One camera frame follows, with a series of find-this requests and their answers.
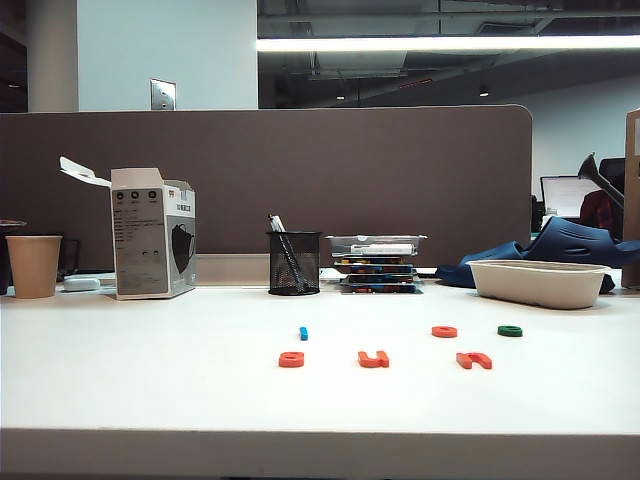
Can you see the black office chair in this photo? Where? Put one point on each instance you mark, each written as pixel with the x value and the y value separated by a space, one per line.
pixel 612 170

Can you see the blue letter i magnet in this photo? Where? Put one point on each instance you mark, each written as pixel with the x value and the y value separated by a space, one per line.
pixel 303 334

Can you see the white ceiling light strip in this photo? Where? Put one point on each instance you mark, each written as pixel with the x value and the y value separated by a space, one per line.
pixel 450 43

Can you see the small white device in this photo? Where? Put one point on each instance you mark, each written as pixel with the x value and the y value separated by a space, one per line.
pixel 81 284

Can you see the orange letter u magnet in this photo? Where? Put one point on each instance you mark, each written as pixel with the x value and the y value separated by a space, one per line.
pixel 372 363

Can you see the metal wall switch plate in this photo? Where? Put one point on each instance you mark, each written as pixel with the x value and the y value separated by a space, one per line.
pixel 163 95

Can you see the black funnel-shaped object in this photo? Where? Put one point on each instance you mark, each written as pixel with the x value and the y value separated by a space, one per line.
pixel 590 170

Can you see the brown desk partition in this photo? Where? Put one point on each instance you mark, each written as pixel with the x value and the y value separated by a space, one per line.
pixel 350 175

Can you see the green letter o magnet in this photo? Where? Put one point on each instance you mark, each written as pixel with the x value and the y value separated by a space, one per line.
pixel 504 330

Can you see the red garment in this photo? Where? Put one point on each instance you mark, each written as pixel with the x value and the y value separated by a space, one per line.
pixel 600 212

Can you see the orange letter n magnet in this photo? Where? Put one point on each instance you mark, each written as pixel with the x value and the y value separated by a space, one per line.
pixel 467 360

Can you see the computer monitor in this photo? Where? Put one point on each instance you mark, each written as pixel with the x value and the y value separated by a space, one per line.
pixel 562 195

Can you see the black white pen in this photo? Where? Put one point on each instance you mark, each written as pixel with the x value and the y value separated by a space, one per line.
pixel 276 223

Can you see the black mesh pen holder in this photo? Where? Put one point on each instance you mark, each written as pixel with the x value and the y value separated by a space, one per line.
pixel 309 250

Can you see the white grey face mask box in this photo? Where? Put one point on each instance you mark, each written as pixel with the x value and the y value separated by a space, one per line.
pixel 145 240

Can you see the black ceiling spotlight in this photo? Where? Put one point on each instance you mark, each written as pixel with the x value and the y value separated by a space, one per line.
pixel 483 91

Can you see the beige pulp tray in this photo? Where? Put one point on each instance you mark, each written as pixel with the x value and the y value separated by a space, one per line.
pixel 537 287

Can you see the blue cloth bundle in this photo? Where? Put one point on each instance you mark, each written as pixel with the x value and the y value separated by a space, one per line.
pixel 575 240

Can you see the brown cardboard box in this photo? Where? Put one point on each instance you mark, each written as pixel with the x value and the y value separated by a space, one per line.
pixel 633 200

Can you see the orange letter o magnet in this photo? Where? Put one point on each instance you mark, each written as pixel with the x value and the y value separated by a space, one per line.
pixel 439 332

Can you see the brown paper cup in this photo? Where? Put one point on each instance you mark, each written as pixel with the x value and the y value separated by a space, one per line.
pixel 34 270

